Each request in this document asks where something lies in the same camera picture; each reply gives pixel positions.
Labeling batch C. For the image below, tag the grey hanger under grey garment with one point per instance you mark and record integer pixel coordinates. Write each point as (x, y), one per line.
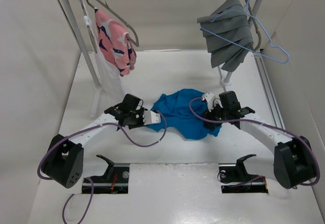
(258, 33)

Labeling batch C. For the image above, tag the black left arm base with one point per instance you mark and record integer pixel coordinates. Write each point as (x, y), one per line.
(103, 176)

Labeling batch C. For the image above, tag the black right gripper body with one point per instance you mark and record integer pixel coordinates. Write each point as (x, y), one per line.
(217, 112)

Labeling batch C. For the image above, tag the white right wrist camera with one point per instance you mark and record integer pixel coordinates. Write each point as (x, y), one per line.
(210, 99)

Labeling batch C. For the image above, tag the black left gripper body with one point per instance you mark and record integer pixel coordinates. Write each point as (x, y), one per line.
(136, 119)

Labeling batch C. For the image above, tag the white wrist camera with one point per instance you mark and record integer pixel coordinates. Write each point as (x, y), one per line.
(151, 117)
(210, 99)

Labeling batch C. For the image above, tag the grey hanging garment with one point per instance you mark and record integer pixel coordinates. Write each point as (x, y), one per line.
(228, 35)

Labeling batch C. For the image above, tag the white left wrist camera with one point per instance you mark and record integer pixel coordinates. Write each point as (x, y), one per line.
(151, 117)

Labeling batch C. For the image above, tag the white hanging garment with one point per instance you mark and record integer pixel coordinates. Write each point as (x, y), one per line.
(109, 75)

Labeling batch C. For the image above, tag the pink patterned garment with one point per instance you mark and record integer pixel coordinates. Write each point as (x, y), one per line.
(114, 44)

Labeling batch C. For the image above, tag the blue t shirt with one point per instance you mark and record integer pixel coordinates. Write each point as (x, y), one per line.
(176, 108)

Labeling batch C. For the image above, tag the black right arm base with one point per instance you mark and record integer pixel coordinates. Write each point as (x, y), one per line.
(235, 179)

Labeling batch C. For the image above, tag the aluminium rail right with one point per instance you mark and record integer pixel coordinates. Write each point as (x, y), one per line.
(269, 92)

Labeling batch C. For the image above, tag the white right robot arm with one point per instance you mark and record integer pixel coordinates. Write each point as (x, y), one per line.
(292, 163)

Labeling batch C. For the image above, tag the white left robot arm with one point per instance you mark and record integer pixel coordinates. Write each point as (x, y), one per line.
(64, 160)

